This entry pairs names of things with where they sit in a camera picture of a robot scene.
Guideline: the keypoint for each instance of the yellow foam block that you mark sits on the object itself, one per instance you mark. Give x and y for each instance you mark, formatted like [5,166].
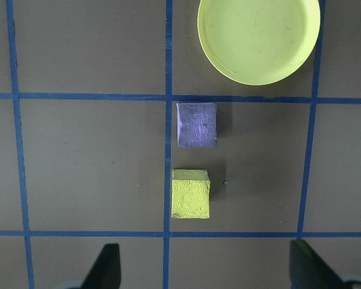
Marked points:
[191,198]

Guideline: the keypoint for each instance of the yellow round plate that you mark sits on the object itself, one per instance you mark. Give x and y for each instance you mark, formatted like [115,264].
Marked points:
[258,39]

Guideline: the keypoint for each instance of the purple foam block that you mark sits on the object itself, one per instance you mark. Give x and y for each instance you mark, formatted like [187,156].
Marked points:
[197,125]

